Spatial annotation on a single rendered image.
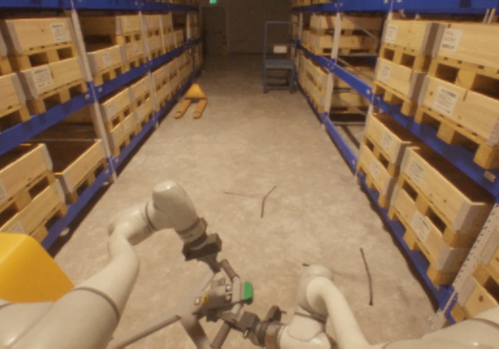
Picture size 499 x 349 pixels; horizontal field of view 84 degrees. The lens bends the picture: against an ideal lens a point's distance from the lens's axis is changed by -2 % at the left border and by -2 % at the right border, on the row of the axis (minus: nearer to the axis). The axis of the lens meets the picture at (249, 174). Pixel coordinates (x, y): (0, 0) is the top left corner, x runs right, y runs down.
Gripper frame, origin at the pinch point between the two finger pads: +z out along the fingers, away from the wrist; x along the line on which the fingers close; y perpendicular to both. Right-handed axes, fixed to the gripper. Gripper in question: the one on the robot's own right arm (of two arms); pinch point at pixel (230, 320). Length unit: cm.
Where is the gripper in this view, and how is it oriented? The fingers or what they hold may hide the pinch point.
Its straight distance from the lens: 113.6
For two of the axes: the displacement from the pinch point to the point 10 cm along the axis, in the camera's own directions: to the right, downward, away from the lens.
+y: -4.6, 5.9, -6.6
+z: -8.1, 0.4, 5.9
